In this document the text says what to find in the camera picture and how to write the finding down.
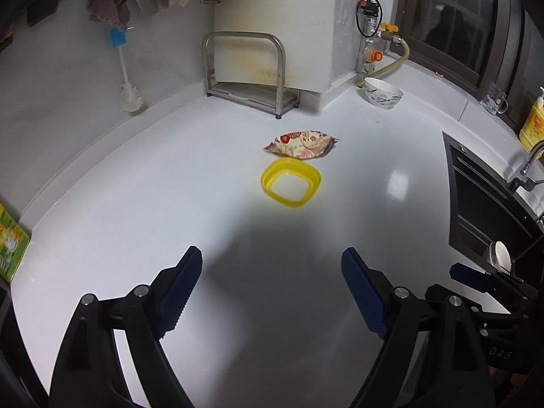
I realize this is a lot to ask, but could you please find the metal gas pipe with valve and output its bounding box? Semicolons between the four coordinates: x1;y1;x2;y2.
355;0;401;78

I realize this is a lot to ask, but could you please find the black kitchen sink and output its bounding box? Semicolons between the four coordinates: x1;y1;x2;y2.
442;132;544;277

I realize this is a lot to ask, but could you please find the yellow gas hose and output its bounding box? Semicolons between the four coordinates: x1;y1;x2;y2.
372;39;411;78

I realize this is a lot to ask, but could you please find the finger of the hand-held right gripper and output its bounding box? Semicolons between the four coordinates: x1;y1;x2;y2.
449;262;496;295
425;283;483;313

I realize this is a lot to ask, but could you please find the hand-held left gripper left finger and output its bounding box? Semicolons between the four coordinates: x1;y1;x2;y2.
50;245;203;408

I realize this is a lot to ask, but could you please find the white cup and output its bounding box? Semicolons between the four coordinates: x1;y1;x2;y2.
483;240;513;273

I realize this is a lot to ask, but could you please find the black cable loop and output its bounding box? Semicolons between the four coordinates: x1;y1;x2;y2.
355;0;383;39

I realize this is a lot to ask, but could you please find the white and blue bottle brush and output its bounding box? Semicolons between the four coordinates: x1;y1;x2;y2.
109;25;144;115

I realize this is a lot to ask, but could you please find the stainless steel rack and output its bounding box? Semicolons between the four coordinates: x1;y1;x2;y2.
201;31;301;120

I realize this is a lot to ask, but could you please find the yellow plastic lid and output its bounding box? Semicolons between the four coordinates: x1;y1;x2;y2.
260;156;322;207

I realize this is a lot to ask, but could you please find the metal sink faucet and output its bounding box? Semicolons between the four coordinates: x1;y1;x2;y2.
508;139;544;226

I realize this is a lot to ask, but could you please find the white patterned bowl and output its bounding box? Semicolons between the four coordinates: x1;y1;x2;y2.
363;77;404;110

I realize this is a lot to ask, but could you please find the yellow dish soap bottle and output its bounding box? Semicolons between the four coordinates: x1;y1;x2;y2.
518;87;544;153

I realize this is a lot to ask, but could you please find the clear glass mug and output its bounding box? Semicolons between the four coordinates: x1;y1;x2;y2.
481;81;510;115

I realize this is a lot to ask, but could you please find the red and white snack packet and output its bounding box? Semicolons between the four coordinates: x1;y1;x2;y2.
263;130;341;161

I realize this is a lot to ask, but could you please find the green refill pouch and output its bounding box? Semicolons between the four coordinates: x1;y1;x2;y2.
0;202;31;283

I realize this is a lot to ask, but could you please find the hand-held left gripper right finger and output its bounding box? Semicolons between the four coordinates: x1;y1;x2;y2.
341;246;496;408

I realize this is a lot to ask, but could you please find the dark window frame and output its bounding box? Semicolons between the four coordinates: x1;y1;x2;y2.
395;0;544;132

